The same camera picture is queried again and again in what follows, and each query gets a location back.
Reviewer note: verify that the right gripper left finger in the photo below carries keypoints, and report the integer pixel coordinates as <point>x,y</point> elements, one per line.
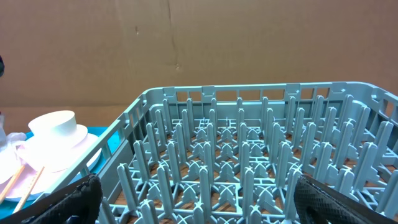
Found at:
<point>78,202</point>

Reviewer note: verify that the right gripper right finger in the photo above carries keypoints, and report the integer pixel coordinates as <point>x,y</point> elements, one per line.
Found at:
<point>316,202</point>

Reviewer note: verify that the wooden chopstick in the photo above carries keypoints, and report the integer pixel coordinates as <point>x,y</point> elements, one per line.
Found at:
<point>27,193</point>
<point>11,183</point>

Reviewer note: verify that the white napkin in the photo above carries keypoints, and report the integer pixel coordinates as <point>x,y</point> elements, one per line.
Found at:
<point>10,141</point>

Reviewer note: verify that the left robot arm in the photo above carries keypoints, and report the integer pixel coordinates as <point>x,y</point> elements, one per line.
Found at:
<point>2,67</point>

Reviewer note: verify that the grey dishwasher rack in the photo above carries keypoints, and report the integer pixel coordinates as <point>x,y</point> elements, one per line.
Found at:
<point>233,153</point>

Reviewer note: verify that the pink plate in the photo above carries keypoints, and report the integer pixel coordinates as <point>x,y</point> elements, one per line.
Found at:
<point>56,162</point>

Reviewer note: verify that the pink bowl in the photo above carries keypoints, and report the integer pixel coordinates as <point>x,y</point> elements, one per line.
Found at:
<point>48,144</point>

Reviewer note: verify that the teal serving tray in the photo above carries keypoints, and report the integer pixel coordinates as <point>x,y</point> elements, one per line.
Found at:
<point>8,206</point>

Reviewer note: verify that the cream cup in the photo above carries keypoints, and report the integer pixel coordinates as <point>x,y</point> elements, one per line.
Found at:
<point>57,124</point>

